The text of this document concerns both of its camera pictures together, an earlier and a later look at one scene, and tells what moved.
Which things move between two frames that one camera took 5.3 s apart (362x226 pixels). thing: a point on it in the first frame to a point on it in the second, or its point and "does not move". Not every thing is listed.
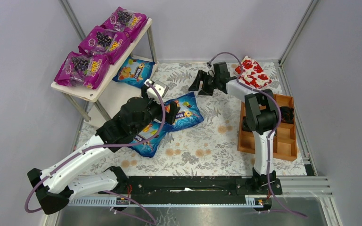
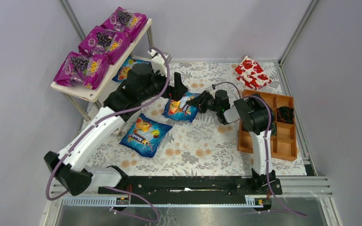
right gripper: [210, 79] to [204, 102]
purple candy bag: [100, 41] does not move
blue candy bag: [148, 149] does not move
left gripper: [167, 110] to [175, 90]
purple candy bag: [88, 71] does not move
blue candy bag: [134, 72] does not move
